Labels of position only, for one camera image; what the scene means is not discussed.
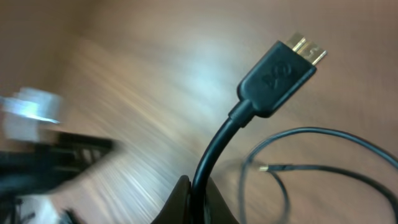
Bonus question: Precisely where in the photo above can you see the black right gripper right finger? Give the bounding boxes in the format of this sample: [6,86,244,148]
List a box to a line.
[204,178,239,224]

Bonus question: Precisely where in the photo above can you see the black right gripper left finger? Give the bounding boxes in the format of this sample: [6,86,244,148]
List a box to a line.
[151,175,191,224]

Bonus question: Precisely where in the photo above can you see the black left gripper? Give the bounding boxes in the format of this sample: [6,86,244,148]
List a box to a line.
[1,132,117,199]

